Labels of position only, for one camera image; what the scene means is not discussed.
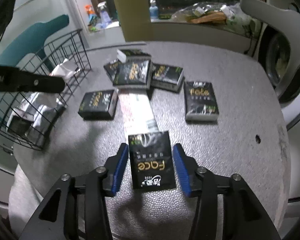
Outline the black wire basket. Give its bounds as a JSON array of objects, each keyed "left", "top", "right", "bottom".
[{"left": 0, "top": 29, "right": 92, "bottom": 152}]

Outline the grey plastic chair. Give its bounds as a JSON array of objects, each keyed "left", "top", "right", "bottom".
[{"left": 240, "top": 0, "right": 300, "bottom": 103}]

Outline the silver foil wipes packet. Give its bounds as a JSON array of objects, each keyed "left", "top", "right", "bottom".
[
  {"left": 31, "top": 105, "right": 65, "bottom": 135},
  {"left": 6, "top": 107, "right": 33, "bottom": 138},
  {"left": 50, "top": 59, "right": 80, "bottom": 79}
]

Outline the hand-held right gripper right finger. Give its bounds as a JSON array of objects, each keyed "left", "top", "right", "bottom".
[{"left": 172, "top": 144, "right": 282, "bottom": 240}]

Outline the black pocket tissue packet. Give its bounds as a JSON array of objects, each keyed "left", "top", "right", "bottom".
[{"left": 128, "top": 131, "right": 177, "bottom": 190}]

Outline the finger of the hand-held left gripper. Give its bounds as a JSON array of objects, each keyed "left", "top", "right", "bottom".
[{"left": 16, "top": 70, "right": 66, "bottom": 93}]

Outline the clear bag of vegetables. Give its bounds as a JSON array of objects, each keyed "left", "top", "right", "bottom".
[{"left": 171, "top": 2, "right": 228, "bottom": 23}]

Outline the pale refrigerator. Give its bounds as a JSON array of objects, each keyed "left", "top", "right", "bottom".
[{"left": 5, "top": 0, "right": 90, "bottom": 63}]

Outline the brown paper bag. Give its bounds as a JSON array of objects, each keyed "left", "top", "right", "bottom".
[{"left": 190, "top": 12, "right": 228, "bottom": 25}]

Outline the white washing machine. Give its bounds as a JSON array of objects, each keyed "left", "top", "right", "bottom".
[{"left": 256, "top": 0, "right": 300, "bottom": 130}]

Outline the long white red-striped packet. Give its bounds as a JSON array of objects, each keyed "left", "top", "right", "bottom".
[{"left": 118, "top": 90, "right": 157, "bottom": 134}]

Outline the small blue bottle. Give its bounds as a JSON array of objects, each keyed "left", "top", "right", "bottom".
[{"left": 149, "top": 0, "right": 158, "bottom": 22}]

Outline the white green plastic bag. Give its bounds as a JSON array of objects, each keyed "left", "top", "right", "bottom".
[{"left": 225, "top": 5, "right": 263, "bottom": 38}]

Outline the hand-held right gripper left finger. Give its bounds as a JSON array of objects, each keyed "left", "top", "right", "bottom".
[{"left": 19, "top": 144, "right": 130, "bottom": 240}]

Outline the clear spray bottle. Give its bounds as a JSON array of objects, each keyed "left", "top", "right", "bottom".
[{"left": 97, "top": 2, "right": 113, "bottom": 24}]

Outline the orange spray bottle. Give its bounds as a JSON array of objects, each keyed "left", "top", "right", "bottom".
[{"left": 84, "top": 4, "right": 95, "bottom": 18}]

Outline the teal plastic chair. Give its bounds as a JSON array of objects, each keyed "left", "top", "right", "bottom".
[{"left": 0, "top": 14, "right": 70, "bottom": 123}]

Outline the pile of black tissue packs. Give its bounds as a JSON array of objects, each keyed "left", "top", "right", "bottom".
[{"left": 77, "top": 49, "right": 220, "bottom": 123}]

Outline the black power cable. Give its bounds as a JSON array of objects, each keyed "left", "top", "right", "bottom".
[{"left": 244, "top": 32, "right": 258, "bottom": 54}]

